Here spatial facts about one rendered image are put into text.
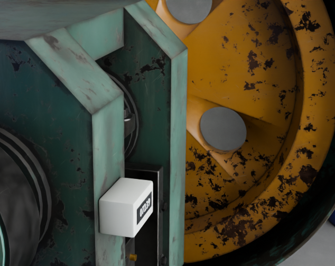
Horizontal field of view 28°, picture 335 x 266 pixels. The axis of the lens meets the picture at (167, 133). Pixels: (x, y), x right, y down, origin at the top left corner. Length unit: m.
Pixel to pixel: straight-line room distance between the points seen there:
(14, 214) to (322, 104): 0.66
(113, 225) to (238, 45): 0.56
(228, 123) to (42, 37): 3.66
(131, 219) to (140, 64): 0.31
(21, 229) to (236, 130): 3.74
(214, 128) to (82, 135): 3.70
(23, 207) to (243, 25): 0.65
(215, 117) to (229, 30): 3.17
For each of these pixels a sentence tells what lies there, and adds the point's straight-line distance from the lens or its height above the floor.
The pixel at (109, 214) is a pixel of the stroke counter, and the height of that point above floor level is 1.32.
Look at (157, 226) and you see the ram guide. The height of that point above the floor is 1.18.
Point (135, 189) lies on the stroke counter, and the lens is 0.73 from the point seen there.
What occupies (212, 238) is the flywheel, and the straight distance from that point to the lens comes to 1.27.
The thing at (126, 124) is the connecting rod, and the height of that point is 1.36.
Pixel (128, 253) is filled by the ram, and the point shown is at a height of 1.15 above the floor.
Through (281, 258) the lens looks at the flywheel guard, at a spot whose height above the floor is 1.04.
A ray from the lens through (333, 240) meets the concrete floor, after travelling 3.70.
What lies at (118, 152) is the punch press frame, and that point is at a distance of 0.75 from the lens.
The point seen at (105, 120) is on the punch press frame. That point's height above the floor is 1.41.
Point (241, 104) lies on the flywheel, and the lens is 1.20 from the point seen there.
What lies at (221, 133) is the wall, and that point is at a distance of 4.36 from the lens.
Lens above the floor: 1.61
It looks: 18 degrees down
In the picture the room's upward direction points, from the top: 1 degrees clockwise
